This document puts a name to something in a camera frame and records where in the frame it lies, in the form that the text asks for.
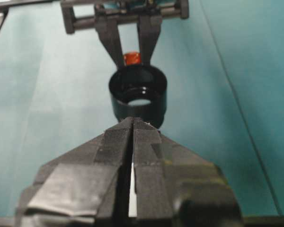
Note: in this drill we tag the white paper cup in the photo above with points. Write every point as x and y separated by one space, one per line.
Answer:
132 194

